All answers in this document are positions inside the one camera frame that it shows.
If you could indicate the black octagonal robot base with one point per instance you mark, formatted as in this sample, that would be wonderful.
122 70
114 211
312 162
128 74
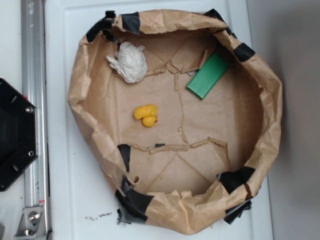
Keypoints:
18 140

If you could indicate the yellow rubber duck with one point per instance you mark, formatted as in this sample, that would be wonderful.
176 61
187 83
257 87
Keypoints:
146 113

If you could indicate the brown paper bag tray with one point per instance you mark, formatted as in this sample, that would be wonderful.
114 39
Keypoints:
203 160

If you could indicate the green rectangular block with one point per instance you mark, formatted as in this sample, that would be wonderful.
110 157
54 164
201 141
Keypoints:
206 78

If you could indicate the crumpled white paper ball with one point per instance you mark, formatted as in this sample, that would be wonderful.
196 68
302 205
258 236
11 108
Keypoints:
129 62

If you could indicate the aluminium extrusion rail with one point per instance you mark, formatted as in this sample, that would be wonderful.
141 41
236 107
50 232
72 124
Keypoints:
33 56

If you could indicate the metal corner bracket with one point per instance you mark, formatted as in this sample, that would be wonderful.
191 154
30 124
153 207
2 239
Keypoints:
32 224

